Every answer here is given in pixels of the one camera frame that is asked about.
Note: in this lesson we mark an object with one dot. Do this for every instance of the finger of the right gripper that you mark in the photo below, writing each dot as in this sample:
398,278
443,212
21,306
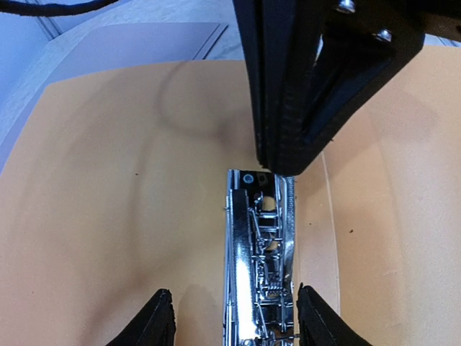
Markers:
337,61
262,29

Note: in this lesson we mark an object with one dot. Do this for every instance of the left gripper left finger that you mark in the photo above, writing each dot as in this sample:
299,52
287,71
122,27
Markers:
153,325

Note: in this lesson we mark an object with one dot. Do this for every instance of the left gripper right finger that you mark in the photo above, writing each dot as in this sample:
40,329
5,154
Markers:
320,325

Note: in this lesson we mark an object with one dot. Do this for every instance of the metal folder spine clip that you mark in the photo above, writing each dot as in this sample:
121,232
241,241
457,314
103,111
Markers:
258,306

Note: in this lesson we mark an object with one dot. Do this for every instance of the orange file folder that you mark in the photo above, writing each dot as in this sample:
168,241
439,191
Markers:
116,188

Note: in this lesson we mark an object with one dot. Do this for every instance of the translucent grey plastic sheet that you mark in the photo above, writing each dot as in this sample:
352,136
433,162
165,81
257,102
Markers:
122,46

